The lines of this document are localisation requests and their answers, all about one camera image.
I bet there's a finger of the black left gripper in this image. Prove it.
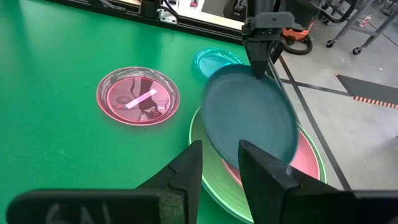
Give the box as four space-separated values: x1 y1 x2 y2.
243 40 275 80
269 40 285 65

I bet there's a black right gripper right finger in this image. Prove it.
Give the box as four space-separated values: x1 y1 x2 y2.
238 139 398 224

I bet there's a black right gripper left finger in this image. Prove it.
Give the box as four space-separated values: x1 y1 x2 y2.
6 139 204 224

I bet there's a pink plastic plate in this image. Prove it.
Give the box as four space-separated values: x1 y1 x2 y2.
222 129 321 187

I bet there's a pink bowl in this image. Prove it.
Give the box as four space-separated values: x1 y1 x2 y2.
200 63 299 170

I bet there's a large green plastic plate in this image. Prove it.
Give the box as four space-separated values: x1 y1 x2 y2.
188 107 327 224

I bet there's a clear pink plate with tape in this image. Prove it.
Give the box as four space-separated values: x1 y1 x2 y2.
96 66 181 127

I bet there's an orange vacuum cleaner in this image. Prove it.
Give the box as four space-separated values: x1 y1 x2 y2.
281 17 318 44

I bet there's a clear blue plate with tape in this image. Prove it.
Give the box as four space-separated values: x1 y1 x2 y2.
194 47 244 78

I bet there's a black hazard-striped floor mat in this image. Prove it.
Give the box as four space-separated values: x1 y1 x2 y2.
335 73 398 110

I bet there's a black vacuum hose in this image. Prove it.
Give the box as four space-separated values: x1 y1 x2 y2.
282 34 313 56

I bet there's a grey wheeled cart frame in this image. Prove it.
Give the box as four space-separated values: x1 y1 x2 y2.
325 0 398 56

